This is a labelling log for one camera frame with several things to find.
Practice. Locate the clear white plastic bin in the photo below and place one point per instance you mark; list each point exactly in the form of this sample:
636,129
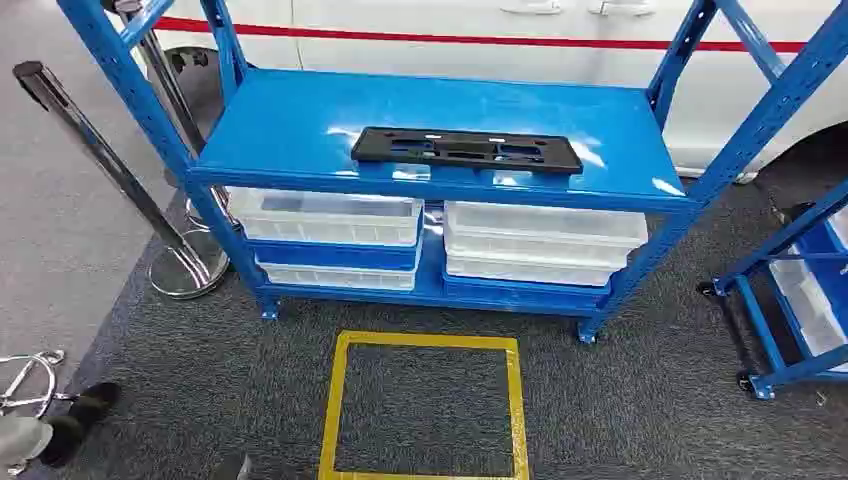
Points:
331,277
331,228
811,311
841,228
530,268
543,222

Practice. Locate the chrome chair base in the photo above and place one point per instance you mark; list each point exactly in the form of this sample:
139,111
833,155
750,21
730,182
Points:
52,358

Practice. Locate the person's black shoe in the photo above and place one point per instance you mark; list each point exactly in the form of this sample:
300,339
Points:
93,401

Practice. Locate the yellow tape floor square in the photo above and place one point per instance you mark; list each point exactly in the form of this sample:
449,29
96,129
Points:
334,411

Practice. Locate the black plastic bracket plate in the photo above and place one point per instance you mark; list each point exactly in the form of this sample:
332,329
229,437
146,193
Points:
563,159

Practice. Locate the person's leg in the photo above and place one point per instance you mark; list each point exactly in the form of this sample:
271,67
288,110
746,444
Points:
20,440

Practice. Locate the chrome stanchion post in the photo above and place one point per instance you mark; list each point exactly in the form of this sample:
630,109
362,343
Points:
99,155
164,78

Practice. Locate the blue wheeled shelf rack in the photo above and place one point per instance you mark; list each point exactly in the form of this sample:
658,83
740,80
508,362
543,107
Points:
760,331

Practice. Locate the blue metal shelf rack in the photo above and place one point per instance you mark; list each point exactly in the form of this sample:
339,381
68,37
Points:
298,119

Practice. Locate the white car with red stripe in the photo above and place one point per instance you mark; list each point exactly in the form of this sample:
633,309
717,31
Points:
464,60

